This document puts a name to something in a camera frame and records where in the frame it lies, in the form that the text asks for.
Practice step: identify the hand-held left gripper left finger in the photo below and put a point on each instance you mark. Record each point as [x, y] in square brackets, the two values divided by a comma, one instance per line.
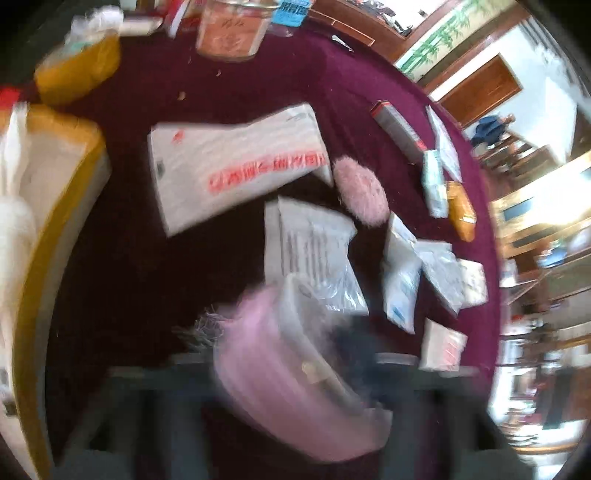
[138, 415]

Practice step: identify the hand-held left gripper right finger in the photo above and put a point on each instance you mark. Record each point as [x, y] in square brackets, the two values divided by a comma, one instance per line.
[438, 415]

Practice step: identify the pink packaged cloth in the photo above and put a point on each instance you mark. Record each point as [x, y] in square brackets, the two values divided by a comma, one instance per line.
[277, 392]

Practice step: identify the pink fluffy puff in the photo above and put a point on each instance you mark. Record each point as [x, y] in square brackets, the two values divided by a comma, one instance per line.
[362, 191]

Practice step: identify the large white red-print envelope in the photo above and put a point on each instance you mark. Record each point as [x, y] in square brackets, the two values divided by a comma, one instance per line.
[231, 161]

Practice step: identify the yellow-rimmed box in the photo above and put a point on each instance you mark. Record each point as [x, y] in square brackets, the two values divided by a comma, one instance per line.
[60, 152]

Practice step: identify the small white red-print packet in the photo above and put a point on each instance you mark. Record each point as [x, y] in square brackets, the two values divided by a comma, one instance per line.
[443, 346]

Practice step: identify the maroon tablecloth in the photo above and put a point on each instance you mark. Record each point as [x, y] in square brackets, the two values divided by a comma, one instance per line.
[138, 286]

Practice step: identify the clear plastic packet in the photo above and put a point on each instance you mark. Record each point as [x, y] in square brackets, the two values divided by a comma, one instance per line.
[443, 272]

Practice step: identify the white and blue packet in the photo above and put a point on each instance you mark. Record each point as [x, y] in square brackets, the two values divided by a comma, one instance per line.
[401, 272]

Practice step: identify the orange packet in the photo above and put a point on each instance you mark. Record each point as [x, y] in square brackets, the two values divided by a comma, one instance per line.
[461, 212]

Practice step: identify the white printed paper packet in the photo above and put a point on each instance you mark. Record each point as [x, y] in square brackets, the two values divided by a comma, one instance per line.
[309, 244]

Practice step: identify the white cloth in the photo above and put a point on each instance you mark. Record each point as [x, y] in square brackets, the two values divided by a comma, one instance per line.
[16, 230]

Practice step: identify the small green-white packet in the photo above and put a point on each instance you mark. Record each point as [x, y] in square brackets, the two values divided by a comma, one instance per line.
[435, 184]

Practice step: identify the flat white packet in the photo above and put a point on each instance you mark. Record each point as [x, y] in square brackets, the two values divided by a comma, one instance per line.
[445, 143]

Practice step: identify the long grey box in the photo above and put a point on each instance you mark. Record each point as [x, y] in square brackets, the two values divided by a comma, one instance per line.
[397, 129]

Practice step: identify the wooden door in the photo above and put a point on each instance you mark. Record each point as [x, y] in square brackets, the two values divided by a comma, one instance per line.
[480, 87]

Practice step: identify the yellow tape roll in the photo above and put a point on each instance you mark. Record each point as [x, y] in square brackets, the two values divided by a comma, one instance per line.
[78, 69]

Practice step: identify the glass jar with orange contents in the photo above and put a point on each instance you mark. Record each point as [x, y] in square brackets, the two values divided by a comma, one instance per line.
[231, 32]

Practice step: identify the white crumpled plastic bag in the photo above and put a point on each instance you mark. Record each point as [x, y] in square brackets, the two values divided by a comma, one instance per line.
[94, 23]

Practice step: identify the red and white box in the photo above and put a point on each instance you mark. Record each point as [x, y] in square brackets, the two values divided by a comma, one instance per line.
[178, 16]

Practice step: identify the blue label bottle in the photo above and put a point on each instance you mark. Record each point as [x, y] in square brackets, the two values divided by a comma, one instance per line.
[291, 14]

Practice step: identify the green bamboo wall painting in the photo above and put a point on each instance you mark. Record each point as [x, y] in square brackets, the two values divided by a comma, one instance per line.
[438, 41]

